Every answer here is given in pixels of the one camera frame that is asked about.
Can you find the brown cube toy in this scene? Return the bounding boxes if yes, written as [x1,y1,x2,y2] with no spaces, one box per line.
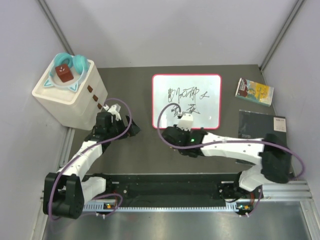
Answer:
[55,63,74,83]

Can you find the grey slotted cable duct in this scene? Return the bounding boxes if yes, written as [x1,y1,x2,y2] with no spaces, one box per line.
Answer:
[83,201,241,213]

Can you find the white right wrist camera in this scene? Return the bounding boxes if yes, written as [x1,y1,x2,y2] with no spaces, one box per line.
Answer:
[177,112,194,131]

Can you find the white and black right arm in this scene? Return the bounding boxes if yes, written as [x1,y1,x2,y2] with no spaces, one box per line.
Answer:
[160,126,292,198]

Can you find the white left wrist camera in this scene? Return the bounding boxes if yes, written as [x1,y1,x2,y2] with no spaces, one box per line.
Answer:
[103,103,122,121]

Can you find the teal cat ear headphones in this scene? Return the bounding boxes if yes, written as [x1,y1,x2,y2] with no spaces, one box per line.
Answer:
[43,52,90,93]

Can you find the white foam box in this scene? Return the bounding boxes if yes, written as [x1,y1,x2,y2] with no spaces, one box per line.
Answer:
[32,59,108,130]

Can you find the pink framed whiteboard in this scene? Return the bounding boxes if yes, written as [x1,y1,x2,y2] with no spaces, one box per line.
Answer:
[152,73,222,130]

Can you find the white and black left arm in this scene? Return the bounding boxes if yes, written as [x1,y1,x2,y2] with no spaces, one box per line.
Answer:
[43,111,141,221]

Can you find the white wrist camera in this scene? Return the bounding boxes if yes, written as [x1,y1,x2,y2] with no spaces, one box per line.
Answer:
[103,103,122,121]
[177,112,194,131]

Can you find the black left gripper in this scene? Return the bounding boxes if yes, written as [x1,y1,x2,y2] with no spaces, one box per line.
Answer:
[107,114,141,140]

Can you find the black notebook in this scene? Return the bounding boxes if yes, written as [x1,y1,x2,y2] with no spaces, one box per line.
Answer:
[236,109,288,166]

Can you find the colourful illustrated book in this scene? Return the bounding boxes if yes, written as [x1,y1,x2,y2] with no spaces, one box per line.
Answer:
[235,77,274,107]

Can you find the aluminium extrusion rail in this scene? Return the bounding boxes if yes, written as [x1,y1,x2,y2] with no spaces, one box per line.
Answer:
[261,180,313,202]

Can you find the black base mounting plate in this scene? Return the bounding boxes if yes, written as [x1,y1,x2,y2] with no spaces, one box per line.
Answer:
[97,173,258,208]

